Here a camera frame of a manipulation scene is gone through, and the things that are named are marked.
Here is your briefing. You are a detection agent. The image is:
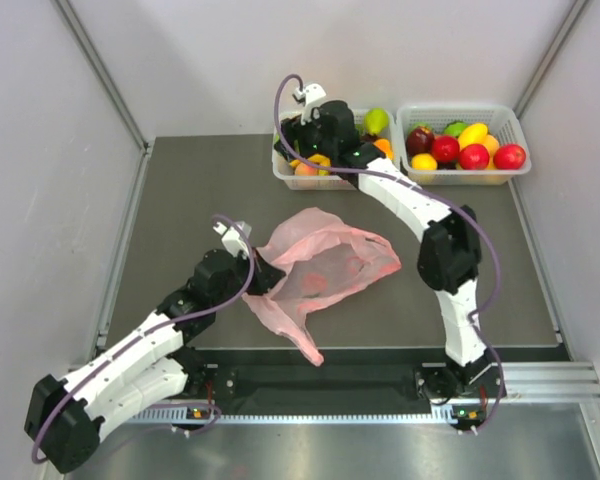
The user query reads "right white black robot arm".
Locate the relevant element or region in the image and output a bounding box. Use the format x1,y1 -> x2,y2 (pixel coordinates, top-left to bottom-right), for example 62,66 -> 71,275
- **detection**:
274,100 -> 499,397

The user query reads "pink plastic bag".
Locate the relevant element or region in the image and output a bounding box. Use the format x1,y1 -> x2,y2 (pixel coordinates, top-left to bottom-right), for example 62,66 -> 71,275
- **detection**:
243,207 -> 401,367

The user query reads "white plastic basket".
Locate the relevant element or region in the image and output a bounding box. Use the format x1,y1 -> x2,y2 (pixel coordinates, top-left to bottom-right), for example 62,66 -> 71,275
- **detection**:
396,104 -> 532,186
271,111 -> 402,191

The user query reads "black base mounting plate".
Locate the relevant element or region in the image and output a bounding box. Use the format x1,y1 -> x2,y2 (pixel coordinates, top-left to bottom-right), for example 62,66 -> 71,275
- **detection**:
193,348 -> 489,409

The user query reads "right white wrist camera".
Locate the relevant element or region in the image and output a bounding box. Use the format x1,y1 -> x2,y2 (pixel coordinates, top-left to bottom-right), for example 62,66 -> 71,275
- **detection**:
293,83 -> 327,125

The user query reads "red apple far right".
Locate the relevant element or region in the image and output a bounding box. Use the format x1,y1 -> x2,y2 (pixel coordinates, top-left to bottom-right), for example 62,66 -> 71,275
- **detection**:
493,144 -> 527,170

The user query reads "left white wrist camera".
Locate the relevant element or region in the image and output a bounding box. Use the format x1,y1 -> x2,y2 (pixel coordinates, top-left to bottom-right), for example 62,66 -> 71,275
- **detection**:
213,220 -> 252,257

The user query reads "yellow lemon right basket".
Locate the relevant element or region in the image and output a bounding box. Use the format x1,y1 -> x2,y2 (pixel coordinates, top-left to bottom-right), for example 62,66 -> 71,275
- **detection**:
411,153 -> 438,171

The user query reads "left white plastic basket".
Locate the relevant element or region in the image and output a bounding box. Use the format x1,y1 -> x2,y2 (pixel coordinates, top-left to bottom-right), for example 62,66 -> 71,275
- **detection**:
271,111 -> 402,191

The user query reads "yellow mango right basket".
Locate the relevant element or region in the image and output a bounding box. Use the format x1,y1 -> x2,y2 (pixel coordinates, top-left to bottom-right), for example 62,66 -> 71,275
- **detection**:
458,123 -> 489,150

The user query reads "red apple middle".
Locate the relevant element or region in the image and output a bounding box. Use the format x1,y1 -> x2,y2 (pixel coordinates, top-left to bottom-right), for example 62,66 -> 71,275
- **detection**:
430,135 -> 460,164

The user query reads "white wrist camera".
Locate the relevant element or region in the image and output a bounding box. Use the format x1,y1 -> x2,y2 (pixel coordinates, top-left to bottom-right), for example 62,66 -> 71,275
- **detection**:
293,83 -> 327,125
213,220 -> 252,257

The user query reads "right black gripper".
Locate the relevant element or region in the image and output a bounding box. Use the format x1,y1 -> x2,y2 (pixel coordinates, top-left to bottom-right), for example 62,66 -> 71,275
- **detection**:
277,108 -> 338,164

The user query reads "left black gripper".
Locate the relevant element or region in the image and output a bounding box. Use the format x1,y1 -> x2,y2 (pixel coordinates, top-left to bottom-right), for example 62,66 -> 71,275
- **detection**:
212,247 -> 286,309

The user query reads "right white plastic basket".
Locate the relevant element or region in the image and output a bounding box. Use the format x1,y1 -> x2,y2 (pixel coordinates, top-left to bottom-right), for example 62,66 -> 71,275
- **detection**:
396,104 -> 532,186

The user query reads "peach fruit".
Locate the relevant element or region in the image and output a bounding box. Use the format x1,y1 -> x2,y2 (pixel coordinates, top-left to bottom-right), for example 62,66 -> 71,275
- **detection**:
294,162 -> 319,177

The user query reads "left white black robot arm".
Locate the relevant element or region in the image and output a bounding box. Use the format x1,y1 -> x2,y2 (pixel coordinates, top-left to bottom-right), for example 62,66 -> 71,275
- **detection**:
24,249 -> 285,474

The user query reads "red apple front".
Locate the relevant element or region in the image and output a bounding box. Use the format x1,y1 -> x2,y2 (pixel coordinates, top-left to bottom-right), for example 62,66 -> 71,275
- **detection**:
458,144 -> 490,170

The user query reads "green pear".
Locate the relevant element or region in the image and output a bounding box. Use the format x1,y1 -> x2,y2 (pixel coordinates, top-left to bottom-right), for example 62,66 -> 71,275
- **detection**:
363,108 -> 390,136

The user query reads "dark red apple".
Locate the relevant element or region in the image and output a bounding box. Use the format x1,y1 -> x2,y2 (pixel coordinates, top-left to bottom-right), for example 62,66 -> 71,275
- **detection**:
405,126 -> 435,156

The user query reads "orange yellow mango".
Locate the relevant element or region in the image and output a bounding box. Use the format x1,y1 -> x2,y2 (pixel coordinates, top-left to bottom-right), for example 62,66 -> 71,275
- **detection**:
373,138 -> 394,160

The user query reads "green lime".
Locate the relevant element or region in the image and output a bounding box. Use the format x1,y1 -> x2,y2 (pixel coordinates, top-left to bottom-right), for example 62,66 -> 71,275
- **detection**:
443,121 -> 468,138

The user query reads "small yellow banana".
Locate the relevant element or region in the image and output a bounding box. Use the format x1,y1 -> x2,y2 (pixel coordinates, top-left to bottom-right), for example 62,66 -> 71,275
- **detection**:
308,154 -> 331,176

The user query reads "grey slotted cable duct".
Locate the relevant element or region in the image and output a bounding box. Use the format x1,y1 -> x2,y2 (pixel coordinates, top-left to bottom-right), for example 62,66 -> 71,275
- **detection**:
134,402 -> 486,426

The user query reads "dark green avocado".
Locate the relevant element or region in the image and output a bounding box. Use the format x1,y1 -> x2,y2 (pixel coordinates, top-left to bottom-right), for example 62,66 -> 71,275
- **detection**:
301,291 -> 326,299

